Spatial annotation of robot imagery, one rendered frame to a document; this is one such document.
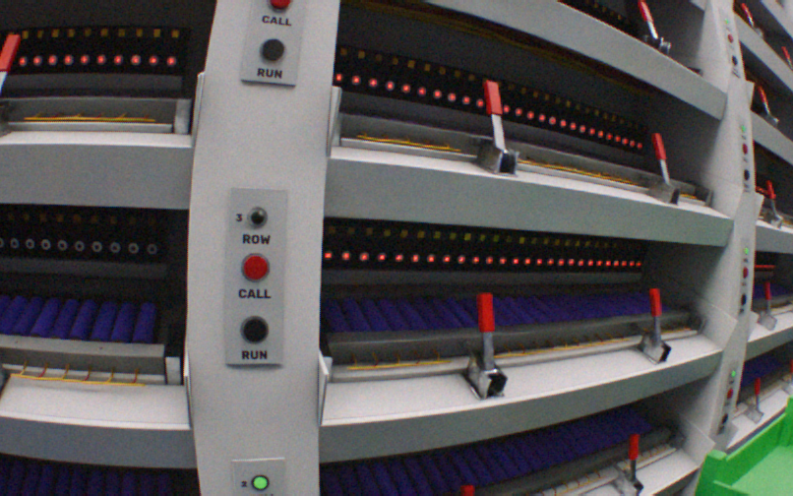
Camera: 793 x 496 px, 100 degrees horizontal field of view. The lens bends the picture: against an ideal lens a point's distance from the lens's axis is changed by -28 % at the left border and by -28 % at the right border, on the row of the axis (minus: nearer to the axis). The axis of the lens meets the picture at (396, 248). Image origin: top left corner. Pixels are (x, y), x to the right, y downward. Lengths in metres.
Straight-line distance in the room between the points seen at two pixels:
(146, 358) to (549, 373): 0.38
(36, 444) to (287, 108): 0.32
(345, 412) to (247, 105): 0.24
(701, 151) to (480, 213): 0.49
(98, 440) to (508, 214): 0.38
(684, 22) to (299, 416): 0.82
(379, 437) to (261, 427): 0.10
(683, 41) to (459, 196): 0.60
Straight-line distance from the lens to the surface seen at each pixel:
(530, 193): 0.42
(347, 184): 0.34
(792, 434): 0.78
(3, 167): 0.37
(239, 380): 0.34
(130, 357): 0.38
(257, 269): 0.32
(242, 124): 0.33
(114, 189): 0.34
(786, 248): 1.06
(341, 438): 0.37
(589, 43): 0.54
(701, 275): 0.78
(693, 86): 0.70
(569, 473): 0.63
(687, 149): 0.82
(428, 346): 0.45
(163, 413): 0.36
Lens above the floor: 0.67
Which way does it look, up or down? 1 degrees down
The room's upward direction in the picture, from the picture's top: 3 degrees clockwise
